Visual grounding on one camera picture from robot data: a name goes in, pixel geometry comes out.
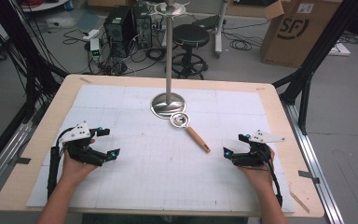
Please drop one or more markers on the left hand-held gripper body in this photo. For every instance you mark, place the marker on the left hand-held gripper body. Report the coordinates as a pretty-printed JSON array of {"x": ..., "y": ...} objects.
[{"x": 77, "y": 132}]

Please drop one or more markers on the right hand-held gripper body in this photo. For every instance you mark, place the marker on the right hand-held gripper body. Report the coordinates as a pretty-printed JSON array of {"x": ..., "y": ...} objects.
[{"x": 254, "y": 155}]

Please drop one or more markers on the person's right hand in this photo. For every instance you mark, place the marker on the person's right hand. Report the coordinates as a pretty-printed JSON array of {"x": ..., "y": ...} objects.
[{"x": 259, "y": 177}]

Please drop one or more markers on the person's left hand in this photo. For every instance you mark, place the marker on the person's left hand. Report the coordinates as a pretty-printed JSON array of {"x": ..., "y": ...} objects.
[{"x": 74, "y": 171}]

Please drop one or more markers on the white grid mat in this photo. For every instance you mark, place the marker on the white grid mat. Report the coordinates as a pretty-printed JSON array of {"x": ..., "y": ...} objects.
[{"x": 155, "y": 180}]

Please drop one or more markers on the tan tape strip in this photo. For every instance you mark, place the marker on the tan tape strip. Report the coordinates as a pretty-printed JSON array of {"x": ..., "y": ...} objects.
[
  {"x": 85, "y": 80},
  {"x": 300, "y": 202}
]

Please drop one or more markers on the black tape piece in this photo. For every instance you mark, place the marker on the black tape piece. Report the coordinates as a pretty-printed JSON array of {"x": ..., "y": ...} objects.
[
  {"x": 308, "y": 176},
  {"x": 24, "y": 160}
]

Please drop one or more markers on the white device with green display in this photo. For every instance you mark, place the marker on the white device with green display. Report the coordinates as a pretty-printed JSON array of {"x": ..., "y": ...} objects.
[{"x": 95, "y": 48}]

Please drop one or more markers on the white power strip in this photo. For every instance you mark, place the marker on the white power strip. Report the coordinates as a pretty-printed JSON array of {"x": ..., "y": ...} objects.
[{"x": 90, "y": 34}]

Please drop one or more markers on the metal utensil stand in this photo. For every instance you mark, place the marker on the metal utensil stand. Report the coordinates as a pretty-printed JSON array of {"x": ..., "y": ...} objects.
[{"x": 168, "y": 56}]

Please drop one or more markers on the large black computer tower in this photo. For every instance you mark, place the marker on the large black computer tower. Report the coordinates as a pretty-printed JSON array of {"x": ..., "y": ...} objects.
[{"x": 118, "y": 29}]

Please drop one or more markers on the white stand leg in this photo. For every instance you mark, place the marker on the white stand leg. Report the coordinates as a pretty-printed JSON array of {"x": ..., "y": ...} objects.
[{"x": 219, "y": 31}]

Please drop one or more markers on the slim black computer tower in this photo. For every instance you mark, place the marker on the slim black computer tower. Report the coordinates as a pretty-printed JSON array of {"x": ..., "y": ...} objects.
[{"x": 143, "y": 26}]

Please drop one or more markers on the black round stool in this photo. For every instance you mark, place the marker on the black round stool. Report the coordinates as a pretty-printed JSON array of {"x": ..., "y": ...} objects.
[{"x": 190, "y": 35}]

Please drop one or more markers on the large cardboard box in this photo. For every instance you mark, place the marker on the large cardboard box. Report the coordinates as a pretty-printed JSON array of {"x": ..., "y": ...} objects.
[{"x": 298, "y": 34}]

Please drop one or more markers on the white flat board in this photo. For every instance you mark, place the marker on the white flat board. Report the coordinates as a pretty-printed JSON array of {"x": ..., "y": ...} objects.
[{"x": 340, "y": 50}]

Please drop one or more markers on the open flat cardboard box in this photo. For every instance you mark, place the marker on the open flat cardboard box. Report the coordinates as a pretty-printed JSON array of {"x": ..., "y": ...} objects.
[{"x": 254, "y": 7}]

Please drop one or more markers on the aluminium rail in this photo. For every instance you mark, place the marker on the aluminium rail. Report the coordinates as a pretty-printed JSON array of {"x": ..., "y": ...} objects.
[
  {"x": 3, "y": 158},
  {"x": 315, "y": 168}
]

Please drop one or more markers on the black metal frame strut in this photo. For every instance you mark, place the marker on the black metal frame strut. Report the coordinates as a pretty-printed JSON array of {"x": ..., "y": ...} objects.
[
  {"x": 21, "y": 46},
  {"x": 320, "y": 49}
]

